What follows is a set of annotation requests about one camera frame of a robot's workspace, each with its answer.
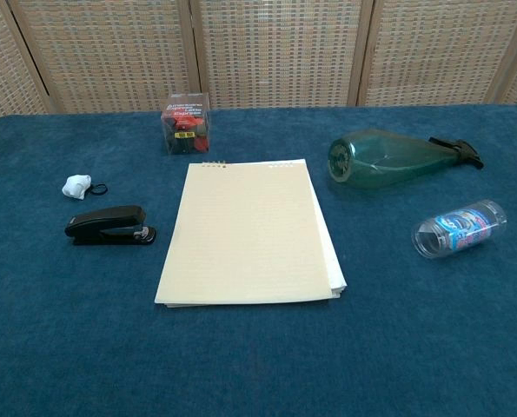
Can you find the black stapler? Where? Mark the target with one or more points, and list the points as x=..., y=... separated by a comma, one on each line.
x=110, y=217

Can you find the cream paper stack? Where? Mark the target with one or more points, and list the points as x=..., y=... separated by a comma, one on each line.
x=245, y=230

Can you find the clear box of capsules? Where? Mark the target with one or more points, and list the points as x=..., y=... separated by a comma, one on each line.
x=186, y=126

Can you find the green spray bottle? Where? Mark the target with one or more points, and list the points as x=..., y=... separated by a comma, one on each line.
x=379, y=163

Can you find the blue table cloth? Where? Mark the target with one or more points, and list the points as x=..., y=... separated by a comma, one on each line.
x=258, y=347

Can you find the woven folding screen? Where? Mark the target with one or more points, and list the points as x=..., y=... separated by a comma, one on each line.
x=258, y=48

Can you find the clear plastic jar blue label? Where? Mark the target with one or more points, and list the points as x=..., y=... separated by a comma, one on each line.
x=462, y=228

